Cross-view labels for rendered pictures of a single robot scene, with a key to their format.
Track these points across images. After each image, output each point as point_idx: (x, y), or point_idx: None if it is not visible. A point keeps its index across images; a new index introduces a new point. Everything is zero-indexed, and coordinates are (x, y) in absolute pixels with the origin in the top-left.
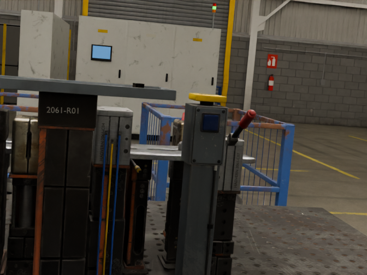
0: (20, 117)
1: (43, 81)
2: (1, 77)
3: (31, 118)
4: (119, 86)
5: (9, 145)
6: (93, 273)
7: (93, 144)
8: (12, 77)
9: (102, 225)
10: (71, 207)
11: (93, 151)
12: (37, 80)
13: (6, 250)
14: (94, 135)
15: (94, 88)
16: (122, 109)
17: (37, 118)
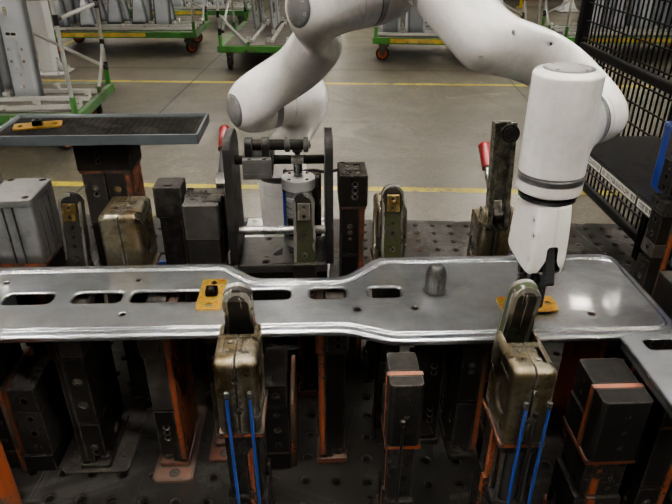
0: (138, 201)
1: (135, 114)
2: (169, 113)
3: (125, 199)
4: (70, 114)
5: (145, 277)
6: None
7: (54, 228)
8: (150, 135)
9: None
10: None
11: (58, 231)
12: (140, 113)
13: (157, 476)
14: (54, 212)
15: (92, 117)
16: (11, 184)
17: (140, 151)
